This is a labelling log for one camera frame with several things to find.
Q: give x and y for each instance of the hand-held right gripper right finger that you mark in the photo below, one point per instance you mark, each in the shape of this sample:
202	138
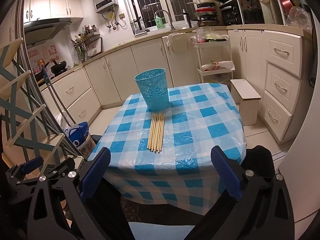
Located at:
226	172

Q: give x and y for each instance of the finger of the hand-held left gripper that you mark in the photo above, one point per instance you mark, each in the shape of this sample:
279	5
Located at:
65	165
32	163

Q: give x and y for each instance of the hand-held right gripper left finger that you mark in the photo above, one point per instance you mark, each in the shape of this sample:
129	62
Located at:
96	170

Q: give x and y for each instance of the bundle of wooden chopsticks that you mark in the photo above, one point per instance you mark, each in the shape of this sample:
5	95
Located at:
156	132

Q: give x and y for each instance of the blue perforated plastic basket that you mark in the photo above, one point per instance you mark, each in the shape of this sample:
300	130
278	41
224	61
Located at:
155	97

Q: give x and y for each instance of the floral patterned bag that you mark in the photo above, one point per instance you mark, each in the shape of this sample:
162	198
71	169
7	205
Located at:
87	147

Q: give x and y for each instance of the blue shopping bag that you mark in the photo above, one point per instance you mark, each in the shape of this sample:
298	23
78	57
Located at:
77	132

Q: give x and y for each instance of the white plastic bag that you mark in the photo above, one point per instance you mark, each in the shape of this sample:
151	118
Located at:
61	120

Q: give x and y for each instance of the blue white checked tablecloth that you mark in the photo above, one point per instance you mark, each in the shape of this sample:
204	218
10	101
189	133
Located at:
200	135

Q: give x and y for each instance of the grey pole with blue grip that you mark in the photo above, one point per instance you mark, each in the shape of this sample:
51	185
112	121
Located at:
42	68
53	92

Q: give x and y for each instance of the white step stool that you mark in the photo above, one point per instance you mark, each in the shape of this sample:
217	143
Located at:
246	92

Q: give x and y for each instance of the black frying pan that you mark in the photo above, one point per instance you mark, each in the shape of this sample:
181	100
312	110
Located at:
40	77

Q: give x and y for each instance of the light blue cloth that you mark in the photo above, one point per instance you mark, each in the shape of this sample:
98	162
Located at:
160	232

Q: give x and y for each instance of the cream kitchen base cabinets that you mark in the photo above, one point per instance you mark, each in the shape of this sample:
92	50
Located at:
112	80

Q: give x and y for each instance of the black wok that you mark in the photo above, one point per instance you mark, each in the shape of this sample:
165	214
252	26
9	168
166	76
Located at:
59	67

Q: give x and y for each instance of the red printed plastic bag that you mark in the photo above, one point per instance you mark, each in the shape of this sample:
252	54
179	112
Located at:
225	65

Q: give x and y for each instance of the cream and teal folding rack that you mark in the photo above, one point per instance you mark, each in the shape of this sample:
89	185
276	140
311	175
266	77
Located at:
15	50

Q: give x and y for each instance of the utensil rack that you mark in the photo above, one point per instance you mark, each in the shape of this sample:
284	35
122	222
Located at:
80	50

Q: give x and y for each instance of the white rolling cart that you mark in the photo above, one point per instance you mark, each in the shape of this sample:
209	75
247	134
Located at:
210	44

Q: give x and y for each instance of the range hood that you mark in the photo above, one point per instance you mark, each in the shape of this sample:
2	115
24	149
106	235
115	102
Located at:
42	30

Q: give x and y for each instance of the beige hanging bin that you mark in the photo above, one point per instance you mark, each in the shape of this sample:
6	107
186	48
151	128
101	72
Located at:
180	43

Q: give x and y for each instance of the clear bag of groceries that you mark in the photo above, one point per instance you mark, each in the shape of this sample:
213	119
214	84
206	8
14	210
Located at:
202	35

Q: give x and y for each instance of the black toaster oven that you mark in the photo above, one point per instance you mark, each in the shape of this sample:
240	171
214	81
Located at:
231	16

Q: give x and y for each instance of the stack of pans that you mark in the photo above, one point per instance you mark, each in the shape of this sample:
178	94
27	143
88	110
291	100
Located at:
205	17

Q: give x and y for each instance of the black cooking pot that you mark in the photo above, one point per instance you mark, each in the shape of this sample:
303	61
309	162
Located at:
252	16

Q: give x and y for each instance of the black tap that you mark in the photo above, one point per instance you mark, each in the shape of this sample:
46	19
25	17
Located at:
186	17

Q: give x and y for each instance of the green dish soap bottle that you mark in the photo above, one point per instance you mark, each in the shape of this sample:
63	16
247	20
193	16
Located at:
160	23

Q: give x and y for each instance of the white thermo pot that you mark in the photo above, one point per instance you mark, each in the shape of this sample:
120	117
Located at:
270	10

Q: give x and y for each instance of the clear plastic bag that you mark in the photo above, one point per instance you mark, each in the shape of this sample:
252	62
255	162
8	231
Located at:
298	17

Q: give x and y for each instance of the chrome sink faucet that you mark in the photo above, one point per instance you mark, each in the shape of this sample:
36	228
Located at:
162	10

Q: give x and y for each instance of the barred kitchen window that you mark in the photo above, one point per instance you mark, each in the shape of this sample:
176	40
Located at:
147	5

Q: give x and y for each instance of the white shelf unit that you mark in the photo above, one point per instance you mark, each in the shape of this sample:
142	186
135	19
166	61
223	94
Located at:
278	2

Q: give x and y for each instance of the red pot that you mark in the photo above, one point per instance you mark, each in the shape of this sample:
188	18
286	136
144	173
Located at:
287	5

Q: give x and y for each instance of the pink wall stickers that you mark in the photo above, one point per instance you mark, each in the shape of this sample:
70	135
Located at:
51	51

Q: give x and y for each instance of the cream wall cabinets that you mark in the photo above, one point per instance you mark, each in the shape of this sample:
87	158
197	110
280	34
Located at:
57	3

